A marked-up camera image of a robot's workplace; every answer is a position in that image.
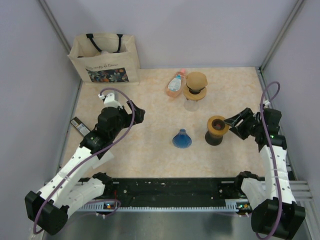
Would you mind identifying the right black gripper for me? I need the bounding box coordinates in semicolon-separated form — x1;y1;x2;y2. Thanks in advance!
223;107;264;140

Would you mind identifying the brown paper coffee filter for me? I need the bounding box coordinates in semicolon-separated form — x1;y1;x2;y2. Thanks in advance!
186;71;208;91

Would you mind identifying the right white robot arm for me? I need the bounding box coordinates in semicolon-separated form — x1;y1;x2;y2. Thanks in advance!
224;107;306;240

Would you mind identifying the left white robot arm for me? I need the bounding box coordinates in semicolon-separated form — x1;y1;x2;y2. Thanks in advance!
24;89;146;235

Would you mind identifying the dark carafe with red lid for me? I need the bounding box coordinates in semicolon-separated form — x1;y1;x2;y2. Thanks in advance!
205;131;223;146

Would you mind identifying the small black barcode box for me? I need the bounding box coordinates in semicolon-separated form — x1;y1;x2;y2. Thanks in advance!
70;116;91;137

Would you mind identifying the white paper sheet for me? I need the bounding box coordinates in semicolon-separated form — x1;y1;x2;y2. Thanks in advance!
92;150;115;169

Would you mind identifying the clear glass carafe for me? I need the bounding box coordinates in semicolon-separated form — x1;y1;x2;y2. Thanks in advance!
184;99;199;112

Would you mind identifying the beige canvas tote bag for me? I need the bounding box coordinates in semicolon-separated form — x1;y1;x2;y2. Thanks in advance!
68;33;140;84

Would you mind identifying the pink detergent bottle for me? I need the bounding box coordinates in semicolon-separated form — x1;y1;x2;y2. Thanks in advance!
165;68;186;98

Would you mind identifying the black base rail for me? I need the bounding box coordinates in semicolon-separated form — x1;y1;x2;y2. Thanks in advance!
82;177;251;208

